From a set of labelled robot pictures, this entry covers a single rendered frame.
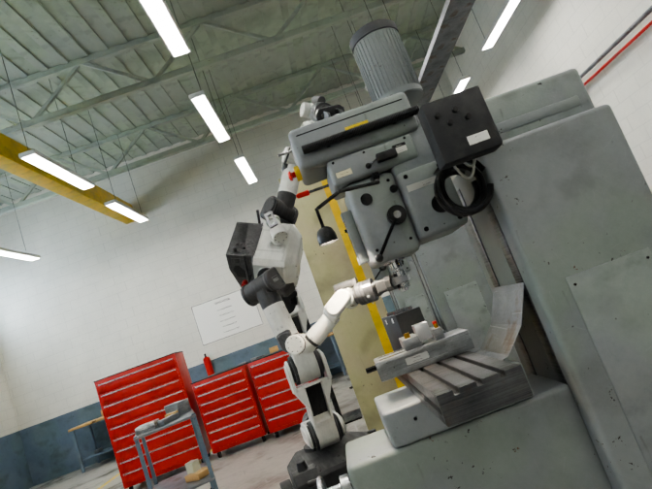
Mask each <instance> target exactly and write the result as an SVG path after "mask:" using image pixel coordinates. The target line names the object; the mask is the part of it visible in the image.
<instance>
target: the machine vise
mask: <svg viewBox="0 0 652 489"><path fill-rule="evenodd" d="M429 328H430V331H431V333H432V336H433V337H432V338H429V339H428V340H425V341H422V342H421V344H422V346H419V347H417V348H415V349H412V350H410V351H405V350H404V349H403V348H402V349H399V350H396V351H393V352H391V353H388V354H385V355H382V356H380V357H377V358H375V359H374V362H375V366H376V369H377V372H378V374H379V377H380V379H381V381H382V382H383V381H386V380H389V379H391V378H394V377H397V376H400V375H404V374H407V373H409V372H412V371H415V370H418V369H420V368H423V367H426V366H429V365H431V364H434V363H437V362H439V361H441V360H444V359H447V358H449V357H452V356H455V355H458V354H460V353H463V352H466V351H469V350H471V349H474V345H473V341H472V338H471V336H470V333H469V331H468V330H466V329H461V328H457V329H454V330H451V331H449V332H446V333H444V332H443V330H442V328H441V327H438V328H434V326H431V327H429Z"/></svg>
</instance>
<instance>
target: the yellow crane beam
mask: <svg viewBox="0 0 652 489"><path fill-rule="evenodd" d="M28 149H29V150H30V148H27V147H26V146H24V145H22V144H20V143H18V142H16V141H15V140H13V139H11V138H9V137H7V136H6V135H4V134H2V133H0V169H2V170H5V171H7V172H9V173H11V174H14V175H16V176H18V177H20V178H23V179H26V180H28V181H31V182H33V183H35V184H37V185H40V186H42V187H43V188H45V189H48V190H50V191H52V192H55V193H57V194H59V195H61V196H64V197H66V198H68V199H70V200H73V201H75V202H77V203H79V204H82V205H84V206H86V207H88V208H91V209H93V210H95V211H97V212H100V213H102V214H104V215H107V216H109V217H111V218H114V219H116V220H118V221H120V222H123V223H125V224H129V223H131V222H134V221H136V220H134V219H132V218H129V217H127V216H125V215H123V214H121V213H119V212H116V211H114V210H112V209H110V208H108V207H106V206H105V205H104V203H105V202H108V201H111V200H113V199H114V197H115V199H116V200H117V201H119V202H121V203H123V204H124V205H126V206H128V207H130V208H132V209H133V207H132V205H131V204H129V203H127V202H125V201H123V200H121V199H120V198H118V197H116V196H114V195H113V194H112V193H110V192H108V191H106V190H104V189H102V188H101V187H99V186H97V185H95V186H93V187H90V188H88V189H86V190H81V189H79V188H77V187H75V186H74V185H72V184H70V183H68V182H66V181H64V180H62V179H59V178H57V177H55V176H53V175H51V174H49V173H47V172H46V171H44V170H42V169H40V168H38V167H36V166H34V165H32V164H30V163H28V162H26V161H24V160H22V159H20V158H19V157H18V154H19V153H22V152H25V151H27V150H28Z"/></svg>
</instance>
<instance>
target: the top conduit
mask: <svg viewBox="0 0 652 489"><path fill-rule="evenodd" d="M418 112H419V107H418V106H417V105H416V106H414V107H411V108H408V109H405V110H403V111H398V112H397V113H393V114H389V115H386V116H384V117H381V118H378V119H375V120H373V121H370V122H367V123H364V124H362V125H359V126H356V127H353V128H351V129H350V128H349V129H348V130H345V131H341V133H340V132H339V133H337V134H334V135H331V136H328V137H326V138H323V139H320V140H317V141H315V142H312V143H309V144H306V145H302V146H301V148H302V151H303V154H307V153H310V152H312V151H315V150H318V149H321V148H325V147H330V146H331V145H332V144H336V143H339V142H342V141H345V140H347V139H350V138H353V137H356V136H358V135H361V134H364V133H367V132H370V131H372V130H376V129H377V128H381V127H382V126H383V127H384V126H387V125H389V124H392V123H393V124H395V123H397V122H398V121H400V120H403V119H406V118H409V117H412V116H414V115H417V114H418Z"/></svg>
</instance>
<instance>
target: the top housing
mask: <svg viewBox="0 0 652 489"><path fill-rule="evenodd" d="M408 108H411V106H410V104H409V101H408V98H407V96H406V95H405V93H403V92H400V93H397V94H394V95H391V96H388V97H385V98H382V99H380V100H377V101H374V102H371V103H369V104H366V105H364V106H361V107H358V108H355V109H352V110H349V111H346V112H344V113H341V114H336V115H333V116H330V117H328V118H325V119H322V120H319V121H316V122H314V123H311V124H309V125H306V126H303V127H300V128H297V129H294V130H292V131H290V132H289V134H288V138H289V142H290V145H291V149H292V153H293V157H294V160H295V162H296V165H297V166H298V167H299V169H300V172H301V175H302V178H303V184H304V185H311V184H314V183H317V182H320V181H323V180H325V179H327V163H328V162H330V161H333V160H335V159H338V158H341V157H344V156H347V155H348V154H351V153H354V152H357V151H360V150H363V149H365V148H368V147H373V146H376V145H378V144H381V143H384V142H386V141H389V140H391V139H394V138H397V137H400V136H403V135H405V134H407V133H410V132H413V131H415V130H416V129H417V128H418V123H417V121H416V118H415V116H412V117H409V118H406V119H403V120H400V121H398V122H397V123H395V124H393V123H392V124H389V125H387V126H384V127H383V126H382V127H381V128H377V129H376V130H372V131H370V132H367V133H364V134H361V135H358V136H356V137H353V138H350V139H347V140H345V141H342V142H339V143H336V144H332V145H331V146H330V147H325V148H321V149H318V150H315V151H312V152H310V153H307V154H303V151H302V148H301V146H302V145H306V144H309V143H312V142H315V141H317V140H320V139H323V138H326V137H328V136H331V135H334V134H337V133H339V132H340V133H341V131H345V130H348V129H349V128H350V129H351V128H353V127H356V126H359V125H362V124H364V123H367V122H370V121H373V120H375V119H378V118H381V117H384V116H386V115H389V114H393V113H397V112H398V111H403V110H405V109H408Z"/></svg>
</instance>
